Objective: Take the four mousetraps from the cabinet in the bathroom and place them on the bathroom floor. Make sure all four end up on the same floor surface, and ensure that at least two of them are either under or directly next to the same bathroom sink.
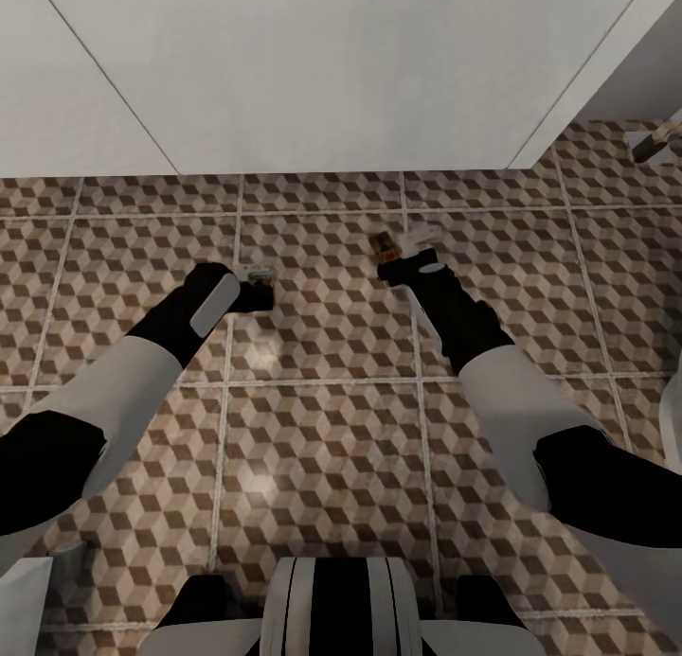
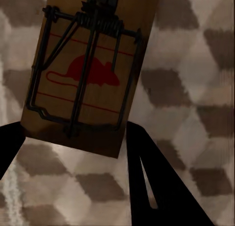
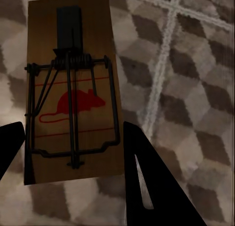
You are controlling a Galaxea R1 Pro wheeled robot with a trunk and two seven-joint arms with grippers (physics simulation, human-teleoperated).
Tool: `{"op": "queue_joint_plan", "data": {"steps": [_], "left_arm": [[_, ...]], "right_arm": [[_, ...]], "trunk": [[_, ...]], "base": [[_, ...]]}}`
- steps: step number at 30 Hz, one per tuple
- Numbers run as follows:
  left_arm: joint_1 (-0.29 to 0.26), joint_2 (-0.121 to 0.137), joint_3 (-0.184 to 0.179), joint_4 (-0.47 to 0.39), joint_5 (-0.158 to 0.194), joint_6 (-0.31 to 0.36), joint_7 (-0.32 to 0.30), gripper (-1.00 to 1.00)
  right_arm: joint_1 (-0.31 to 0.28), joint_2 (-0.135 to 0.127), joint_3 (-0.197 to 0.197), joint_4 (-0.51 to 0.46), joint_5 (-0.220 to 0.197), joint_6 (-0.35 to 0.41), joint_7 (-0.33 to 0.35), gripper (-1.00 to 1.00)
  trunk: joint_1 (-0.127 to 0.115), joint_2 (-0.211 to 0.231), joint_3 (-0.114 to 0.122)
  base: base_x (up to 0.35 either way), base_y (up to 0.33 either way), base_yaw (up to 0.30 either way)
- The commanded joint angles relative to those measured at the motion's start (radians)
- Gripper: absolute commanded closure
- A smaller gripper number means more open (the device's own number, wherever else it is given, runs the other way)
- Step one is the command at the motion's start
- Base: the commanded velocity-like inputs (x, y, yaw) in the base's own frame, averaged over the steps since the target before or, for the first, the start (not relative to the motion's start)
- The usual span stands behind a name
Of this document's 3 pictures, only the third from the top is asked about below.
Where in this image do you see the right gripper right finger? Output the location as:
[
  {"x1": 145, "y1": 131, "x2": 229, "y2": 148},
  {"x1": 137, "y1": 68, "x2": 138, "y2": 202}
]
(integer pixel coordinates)
[{"x1": 123, "y1": 121, "x2": 207, "y2": 226}]

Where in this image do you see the mousetrap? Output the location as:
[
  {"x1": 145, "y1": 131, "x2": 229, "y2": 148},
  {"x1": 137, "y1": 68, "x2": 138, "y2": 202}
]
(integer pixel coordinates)
[{"x1": 24, "y1": 0, "x2": 125, "y2": 185}]

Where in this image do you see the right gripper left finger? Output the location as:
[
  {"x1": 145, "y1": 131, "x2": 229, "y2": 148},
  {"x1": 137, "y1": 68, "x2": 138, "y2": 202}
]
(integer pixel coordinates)
[{"x1": 0, "y1": 121, "x2": 25, "y2": 180}]

